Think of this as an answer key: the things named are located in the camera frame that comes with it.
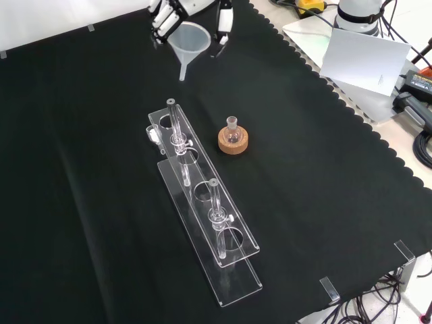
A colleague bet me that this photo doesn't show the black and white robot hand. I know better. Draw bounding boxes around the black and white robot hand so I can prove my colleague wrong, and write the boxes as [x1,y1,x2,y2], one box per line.
[149,0,236,59]

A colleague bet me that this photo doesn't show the translucent plastic funnel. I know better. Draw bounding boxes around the translucent plastic funnel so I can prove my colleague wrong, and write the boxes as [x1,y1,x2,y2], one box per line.
[167,21,212,82]

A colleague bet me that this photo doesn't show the small glass round-bottom flask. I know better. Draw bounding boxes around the small glass round-bottom flask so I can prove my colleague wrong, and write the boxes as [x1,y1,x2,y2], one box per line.
[225,115,243,144]

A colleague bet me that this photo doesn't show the clear acrylic funnel stand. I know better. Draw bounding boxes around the clear acrylic funnel stand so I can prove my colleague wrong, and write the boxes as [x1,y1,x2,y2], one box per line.
[145,98,264,308]

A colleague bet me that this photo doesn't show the silver metal plate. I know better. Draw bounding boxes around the silver metal plate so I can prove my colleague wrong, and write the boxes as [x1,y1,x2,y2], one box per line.
[281,13,401,124]

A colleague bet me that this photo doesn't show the yellow stop button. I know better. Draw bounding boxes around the yellow stop button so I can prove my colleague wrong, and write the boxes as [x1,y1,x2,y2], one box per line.
[296,0,329,18]

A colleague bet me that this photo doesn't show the pale board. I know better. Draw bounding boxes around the pale board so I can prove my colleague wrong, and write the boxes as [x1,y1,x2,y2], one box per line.
[319,27,413,98]

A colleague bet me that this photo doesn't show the black cloth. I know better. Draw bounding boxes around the black cloth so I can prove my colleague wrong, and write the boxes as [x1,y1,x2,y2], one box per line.
[0,0,432,324]

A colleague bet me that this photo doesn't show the black power adapter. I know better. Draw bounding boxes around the black power adapter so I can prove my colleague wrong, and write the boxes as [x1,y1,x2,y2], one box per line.
[396,68,432,102]

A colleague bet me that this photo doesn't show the cork ring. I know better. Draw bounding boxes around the cork ring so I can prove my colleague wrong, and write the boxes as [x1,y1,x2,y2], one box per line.
[217,125,250,156]

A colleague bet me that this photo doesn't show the black cable connector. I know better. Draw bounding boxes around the black cable connector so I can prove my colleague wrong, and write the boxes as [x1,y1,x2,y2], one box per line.
[392,91,432,131]

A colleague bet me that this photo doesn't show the coiled black cable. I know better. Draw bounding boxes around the coiled black cable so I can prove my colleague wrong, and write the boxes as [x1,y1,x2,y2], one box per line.
[412,129,432,170]

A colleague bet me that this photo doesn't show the tangled black floor cables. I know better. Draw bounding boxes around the tangled black floor cables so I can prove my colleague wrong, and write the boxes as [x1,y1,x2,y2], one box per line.
[296,266,432,324]

